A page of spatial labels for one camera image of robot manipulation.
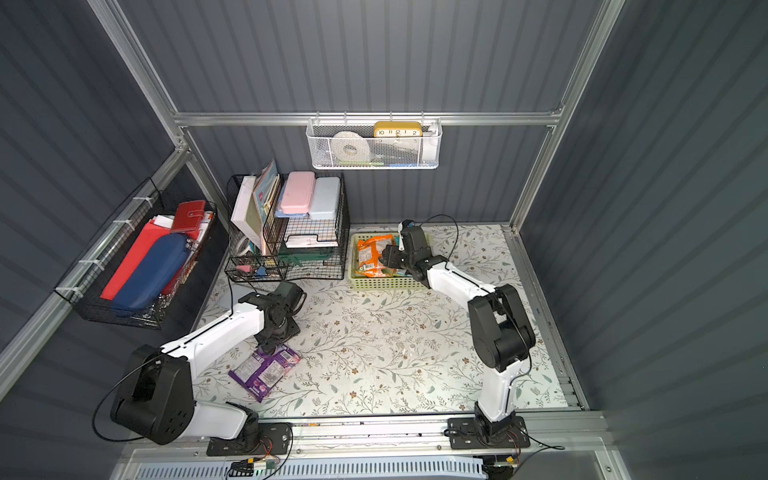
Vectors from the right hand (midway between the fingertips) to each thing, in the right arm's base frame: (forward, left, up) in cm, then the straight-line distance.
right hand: (397, 258), depth 95 cm
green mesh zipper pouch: (+2, +33, -2) cm, 33 cm away
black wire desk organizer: (+8, +36, +5) cm, 37 cm away
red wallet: (-2, +56, +20) cm, 59 cm away
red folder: (-15, +65, +18) cm, 69 cm away
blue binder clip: (+2, +48, -10) cm, 49 cm away
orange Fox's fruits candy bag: (+13, +5, -6) cm, 16 cm away
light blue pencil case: (+16, +23, +11) cm, 31 cm away
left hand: (-23, +33, -7) cm, 41 cm away
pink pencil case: (+17, +32, +13) cm, 39 cm away
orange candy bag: (+1, +9, -5) cm, 10 cm away
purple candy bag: (-33, +38, -11) cm, 52 cm away
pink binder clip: (+3, +54, -10) cm, 55 cm away
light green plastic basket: (-4, +9, -8) cm, 13 cm away
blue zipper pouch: (-20, +56, +19) cm, 63 cm away
